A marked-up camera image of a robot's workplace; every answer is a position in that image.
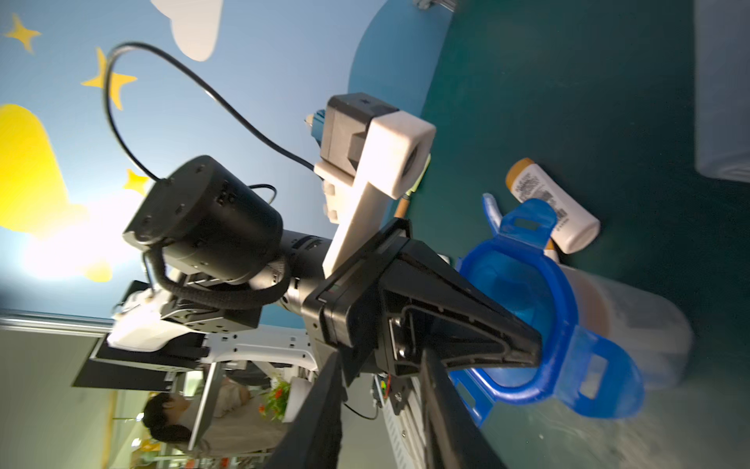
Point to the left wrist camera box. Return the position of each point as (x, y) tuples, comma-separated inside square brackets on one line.
[(371, 153)]

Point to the clear blue-lid container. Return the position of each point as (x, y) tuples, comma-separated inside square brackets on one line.
[(604, 343), (722, 89)]

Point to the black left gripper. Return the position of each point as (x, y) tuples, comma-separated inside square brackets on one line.
[(395, 298)]

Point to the green plastic garden fork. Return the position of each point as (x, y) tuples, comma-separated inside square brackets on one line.
[(405, 200)]

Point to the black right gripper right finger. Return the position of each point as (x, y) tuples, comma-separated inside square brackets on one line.
[(452, 440)]

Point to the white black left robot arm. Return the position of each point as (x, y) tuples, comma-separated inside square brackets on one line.
[(229, 283)]

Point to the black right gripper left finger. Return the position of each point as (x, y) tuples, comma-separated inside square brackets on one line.
[(314, 440)]

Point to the seated person in background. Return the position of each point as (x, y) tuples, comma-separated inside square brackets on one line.
[(236, 426)]

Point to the white orange-cap lotion bottle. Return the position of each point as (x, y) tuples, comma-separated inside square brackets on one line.
[(576, 227)]

